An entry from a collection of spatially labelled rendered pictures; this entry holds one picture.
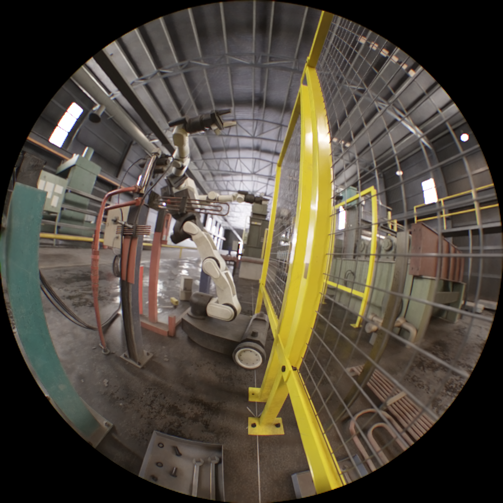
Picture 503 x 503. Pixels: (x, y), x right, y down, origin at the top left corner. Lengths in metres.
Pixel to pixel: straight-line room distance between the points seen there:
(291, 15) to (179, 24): 5.20
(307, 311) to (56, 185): 6.14
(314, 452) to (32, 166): 0.78
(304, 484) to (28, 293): 0.93
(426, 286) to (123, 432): 2.44
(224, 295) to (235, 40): 11.16
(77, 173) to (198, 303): 8.48
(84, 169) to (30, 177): 8.71
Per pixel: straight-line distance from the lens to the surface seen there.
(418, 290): 2.11
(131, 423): 0.83
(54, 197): 6.01
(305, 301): 0.42
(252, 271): 4.30
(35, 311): 0.50
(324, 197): 0.45
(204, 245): 1.16
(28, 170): 0.52
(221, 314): 1.13
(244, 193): 1.43
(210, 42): 11.25
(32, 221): 0.46
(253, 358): 1.02
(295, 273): 0.56
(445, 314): 4.13
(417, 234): 2.08
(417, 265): 2.02
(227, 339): 1.05
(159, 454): 0.76
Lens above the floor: 0.73
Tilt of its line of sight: 1 degrees up
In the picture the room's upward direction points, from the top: 9 degrees clockwise
